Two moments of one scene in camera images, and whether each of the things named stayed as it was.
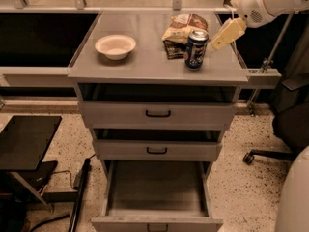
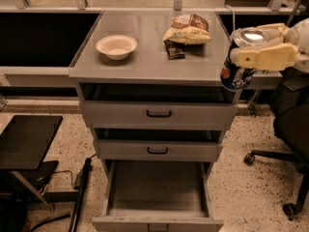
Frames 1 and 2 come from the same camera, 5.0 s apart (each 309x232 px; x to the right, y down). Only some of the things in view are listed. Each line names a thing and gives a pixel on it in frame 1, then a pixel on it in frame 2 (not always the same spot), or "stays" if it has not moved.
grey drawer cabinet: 157,97 stays
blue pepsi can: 197,43 to 233,77
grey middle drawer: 156,150 stays
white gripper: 251,10 to 300,36
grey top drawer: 156,114 stays
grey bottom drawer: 152,195 stays
